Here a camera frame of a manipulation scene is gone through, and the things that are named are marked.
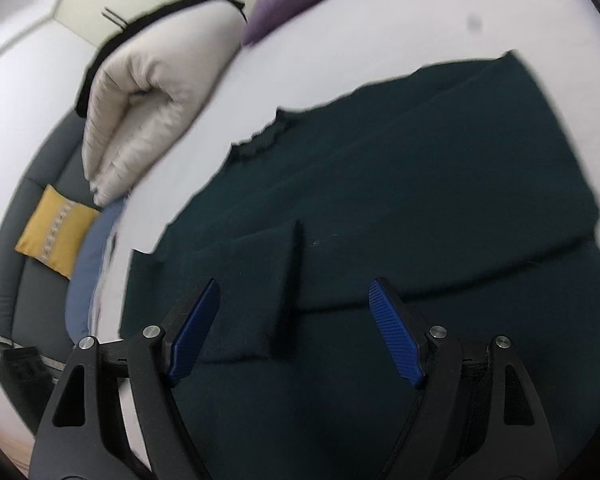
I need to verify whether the yellow cushion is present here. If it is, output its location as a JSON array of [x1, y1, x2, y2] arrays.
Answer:
[[15, 184, 101, 280]]

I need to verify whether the blue grey blanket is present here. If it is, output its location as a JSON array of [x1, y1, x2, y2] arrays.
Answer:
[[65, 197, 128, 346]]

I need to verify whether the beige folded duvet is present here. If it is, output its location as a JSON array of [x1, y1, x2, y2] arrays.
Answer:
[[81, 0, 246, 207]]

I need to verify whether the dark green knit sweater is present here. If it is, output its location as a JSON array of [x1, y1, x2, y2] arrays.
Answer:
[[119, 50, 600, 480]]

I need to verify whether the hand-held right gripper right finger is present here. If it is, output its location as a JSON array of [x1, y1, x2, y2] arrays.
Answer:
[[368, 277, 561, 480]]

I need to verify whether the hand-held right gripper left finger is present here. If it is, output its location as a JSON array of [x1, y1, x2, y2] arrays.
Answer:
[[30, 277, 221, 480]]

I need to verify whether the bed with white sheet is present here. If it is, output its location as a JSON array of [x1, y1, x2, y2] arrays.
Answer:
[[90, 0, 600, 480]]

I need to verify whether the black fabric item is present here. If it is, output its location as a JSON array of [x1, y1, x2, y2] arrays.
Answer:
[[0, 345, 56, 436]]

